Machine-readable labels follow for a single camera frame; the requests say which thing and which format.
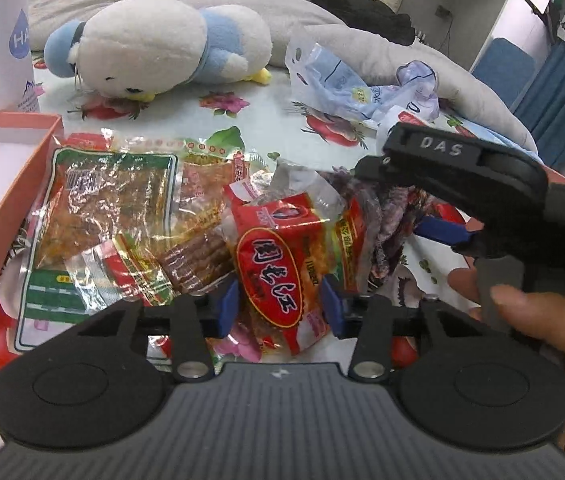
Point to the brown sticks snack packet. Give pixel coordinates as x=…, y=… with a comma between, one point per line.
x=192, y=260

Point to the floral printed sheet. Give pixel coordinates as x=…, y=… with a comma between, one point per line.
x=272, y=110

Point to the white red-label snack packet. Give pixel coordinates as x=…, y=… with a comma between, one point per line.
x=410, y=119

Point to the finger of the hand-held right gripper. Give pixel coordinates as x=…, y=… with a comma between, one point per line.
x=427, y=160
x=442, y=230

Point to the clear blue-print plastic bag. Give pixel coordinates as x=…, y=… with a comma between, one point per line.
x=327, y=75

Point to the small clear snack packet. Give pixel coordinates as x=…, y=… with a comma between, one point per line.
x=127, y=266

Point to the green-trimmed clear snack packet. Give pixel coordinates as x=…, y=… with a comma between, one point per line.
x=92, y=200

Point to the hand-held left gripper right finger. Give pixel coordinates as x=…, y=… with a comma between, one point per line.
x=332, y=310

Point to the white blue plush toy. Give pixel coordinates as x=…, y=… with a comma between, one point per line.
x=152, y=45

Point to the black jacket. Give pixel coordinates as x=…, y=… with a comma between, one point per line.
x=342, y=0

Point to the grey duvet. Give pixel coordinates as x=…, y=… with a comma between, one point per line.
x=272, y=5

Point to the dark clear snack packet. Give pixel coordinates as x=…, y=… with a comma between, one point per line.
x=392, y=210

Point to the white wardrobe cabinet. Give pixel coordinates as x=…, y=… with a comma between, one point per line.
x=487, y=5

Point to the black wall outlet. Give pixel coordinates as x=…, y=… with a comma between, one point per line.
x=442, y=11

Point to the red snack packet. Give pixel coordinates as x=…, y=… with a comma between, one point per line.
x=277, y=270

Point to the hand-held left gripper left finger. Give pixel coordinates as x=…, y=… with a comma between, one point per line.
x=225, y=306

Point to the person's right hand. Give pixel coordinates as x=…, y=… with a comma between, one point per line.
x=542, y=320

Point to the blue curtain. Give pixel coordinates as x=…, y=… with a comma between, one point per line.
x=547, y=110

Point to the blue chair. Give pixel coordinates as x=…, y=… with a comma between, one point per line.
x=505, y=67

